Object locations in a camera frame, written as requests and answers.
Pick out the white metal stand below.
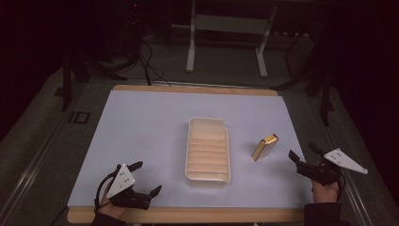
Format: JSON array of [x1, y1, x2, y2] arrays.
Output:
[[185, 0, 279, 78]]

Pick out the person's left hand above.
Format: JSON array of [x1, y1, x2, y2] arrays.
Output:
[[96, 184, 130, 220]]

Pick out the black rectangular bracket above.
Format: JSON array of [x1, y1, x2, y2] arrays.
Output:
[[68, 110, 91, 124]]

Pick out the yellow and silver packet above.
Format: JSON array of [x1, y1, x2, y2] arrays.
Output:
[[250, 133, 279, 162]]

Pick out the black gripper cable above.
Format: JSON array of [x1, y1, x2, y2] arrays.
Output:
[[336, 172, 346, 202], [93, 163, 122, 215]]

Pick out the person's right hand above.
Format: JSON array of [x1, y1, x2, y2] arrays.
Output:
[[311, 179, 342, 204]]

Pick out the black floor cables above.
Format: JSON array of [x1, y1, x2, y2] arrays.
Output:
[[136, 40, 173, 88]]

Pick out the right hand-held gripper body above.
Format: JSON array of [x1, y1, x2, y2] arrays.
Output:
[[295, 147, 370, 186]]

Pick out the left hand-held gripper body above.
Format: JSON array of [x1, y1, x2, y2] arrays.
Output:
[[105, 163, 152, 211]]

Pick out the white ribbed plastic tray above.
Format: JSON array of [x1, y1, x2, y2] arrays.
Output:
[[184, 116, 231, 188]]

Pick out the black tripod stand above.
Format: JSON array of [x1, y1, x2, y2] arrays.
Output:
[[271, 34, 336, 127], [54, 53, 129, 113]]

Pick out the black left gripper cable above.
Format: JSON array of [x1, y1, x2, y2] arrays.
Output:
[[93, 163, 122, 215]]

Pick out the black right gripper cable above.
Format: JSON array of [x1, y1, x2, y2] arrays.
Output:
[[336, 172, 346, 202]]

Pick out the light blue table mat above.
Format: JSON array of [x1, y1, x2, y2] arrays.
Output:
[[67, 89, 314, 209]]

